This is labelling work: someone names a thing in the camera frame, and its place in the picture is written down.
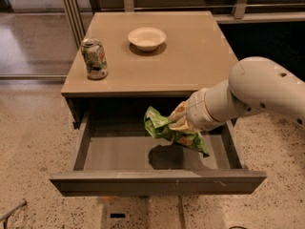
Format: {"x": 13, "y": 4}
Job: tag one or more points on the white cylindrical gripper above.
{"x": 196, "y": 109}

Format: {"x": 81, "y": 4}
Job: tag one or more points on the green rice chip bag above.
{"x": 158, "y": 126}

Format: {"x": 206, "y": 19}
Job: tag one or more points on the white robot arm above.
{"x": 254, "y": 85}

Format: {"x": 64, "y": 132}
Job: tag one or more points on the open grey top drawer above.
{"x": 115, "y": 157}

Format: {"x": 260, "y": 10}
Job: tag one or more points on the grey cabinet with tan top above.
{"x": 195, "y": 55}

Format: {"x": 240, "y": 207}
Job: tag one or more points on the white paper bowl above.
{"x": 147, "y": 39}

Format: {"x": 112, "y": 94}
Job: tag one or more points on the crushed patterned drink can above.
{"x": 95, "y": 58}

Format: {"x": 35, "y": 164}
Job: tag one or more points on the floor outlet cover plate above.
{"x": 125, "y": 213}

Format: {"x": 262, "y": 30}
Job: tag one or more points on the grey metal rod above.
{"x": 12, "y": 210}

